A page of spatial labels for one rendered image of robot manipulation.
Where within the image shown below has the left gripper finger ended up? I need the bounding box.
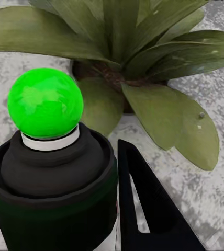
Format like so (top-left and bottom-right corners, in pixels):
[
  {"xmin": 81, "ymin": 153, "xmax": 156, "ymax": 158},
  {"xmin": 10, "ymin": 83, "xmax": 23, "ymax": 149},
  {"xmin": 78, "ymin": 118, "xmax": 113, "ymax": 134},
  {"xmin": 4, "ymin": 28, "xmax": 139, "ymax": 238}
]
[{"xmin": 117, "ymin": 139, "xmax": 206, "ymax": 251}]

